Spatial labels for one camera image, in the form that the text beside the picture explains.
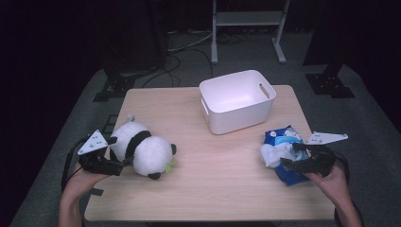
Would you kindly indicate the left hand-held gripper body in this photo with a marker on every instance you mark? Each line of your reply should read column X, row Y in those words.
column 94, row 143

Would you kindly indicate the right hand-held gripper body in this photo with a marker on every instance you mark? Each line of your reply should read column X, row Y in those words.
column 321, row 160

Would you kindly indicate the blue wet wipes packet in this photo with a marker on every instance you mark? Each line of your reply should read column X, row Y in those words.
column 291, row 178

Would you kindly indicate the panda plush toy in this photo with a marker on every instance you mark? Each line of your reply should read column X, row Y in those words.
column 151, row 154

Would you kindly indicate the white plastic storage box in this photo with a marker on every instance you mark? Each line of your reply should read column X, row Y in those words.
column 236, row 94

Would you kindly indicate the person's right hand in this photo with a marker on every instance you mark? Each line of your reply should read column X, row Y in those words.
column 334, row 187

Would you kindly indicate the person's left hand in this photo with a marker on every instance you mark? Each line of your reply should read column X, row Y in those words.
column 82, row 183

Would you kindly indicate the grey tape strip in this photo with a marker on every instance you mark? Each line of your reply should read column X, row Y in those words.
column 96, row 191

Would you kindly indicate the black stand base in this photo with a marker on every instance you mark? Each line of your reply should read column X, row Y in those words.
column 115, row 85
column 329, row 85

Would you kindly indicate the white metal stand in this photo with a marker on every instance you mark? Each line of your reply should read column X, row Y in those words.
column 249, row 18

